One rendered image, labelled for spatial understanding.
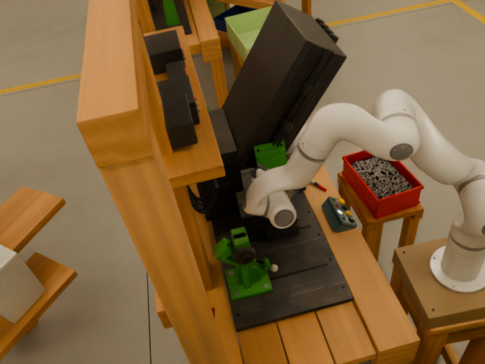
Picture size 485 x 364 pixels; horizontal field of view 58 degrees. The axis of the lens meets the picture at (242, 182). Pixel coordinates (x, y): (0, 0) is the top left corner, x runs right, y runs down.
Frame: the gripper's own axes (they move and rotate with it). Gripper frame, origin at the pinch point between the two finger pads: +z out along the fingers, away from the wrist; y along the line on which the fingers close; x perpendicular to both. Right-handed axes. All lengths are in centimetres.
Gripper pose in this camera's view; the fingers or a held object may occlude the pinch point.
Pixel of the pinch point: (261, 172)
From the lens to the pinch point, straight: 160.5
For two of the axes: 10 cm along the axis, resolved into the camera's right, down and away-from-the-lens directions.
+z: -1.8, -4.5, 8.8
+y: -8.1, -4.4, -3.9
